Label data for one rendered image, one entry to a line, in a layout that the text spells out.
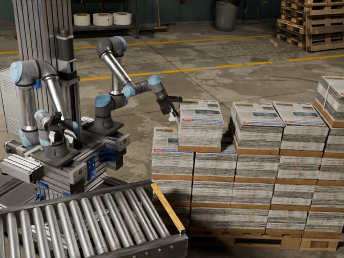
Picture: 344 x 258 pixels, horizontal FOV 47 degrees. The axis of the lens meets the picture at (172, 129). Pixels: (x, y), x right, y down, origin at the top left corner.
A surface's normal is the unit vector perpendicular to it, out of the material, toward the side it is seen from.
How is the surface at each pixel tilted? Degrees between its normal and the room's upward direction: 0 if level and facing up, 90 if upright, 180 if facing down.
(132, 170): 0
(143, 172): 0
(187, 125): 90
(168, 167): 90
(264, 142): 90
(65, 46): 90
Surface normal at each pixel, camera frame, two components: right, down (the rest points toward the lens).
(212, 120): 0.07, -0.88
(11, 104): -0.49, 0.38
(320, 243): 0.00, 0.46
